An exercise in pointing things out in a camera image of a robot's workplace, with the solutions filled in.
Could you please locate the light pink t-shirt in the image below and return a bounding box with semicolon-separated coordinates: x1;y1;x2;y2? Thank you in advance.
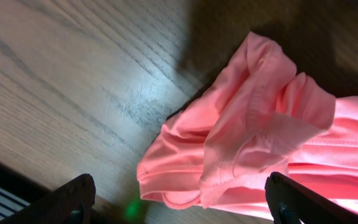
137;33;358;219

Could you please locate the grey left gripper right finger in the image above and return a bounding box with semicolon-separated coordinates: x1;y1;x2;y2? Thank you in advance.
265;172;358;224

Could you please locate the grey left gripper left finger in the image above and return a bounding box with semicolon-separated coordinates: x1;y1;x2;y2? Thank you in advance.
0;174;96;224

